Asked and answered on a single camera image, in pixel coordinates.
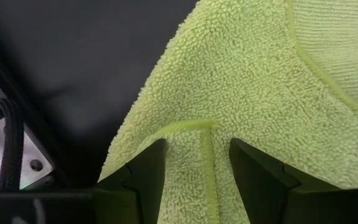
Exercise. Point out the green microfiber towel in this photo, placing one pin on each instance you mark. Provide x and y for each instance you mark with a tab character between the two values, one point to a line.
244	77

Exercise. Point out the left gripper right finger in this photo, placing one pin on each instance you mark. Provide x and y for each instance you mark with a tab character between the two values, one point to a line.
259	186

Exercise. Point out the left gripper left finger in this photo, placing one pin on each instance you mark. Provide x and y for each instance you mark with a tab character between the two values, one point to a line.
135	186

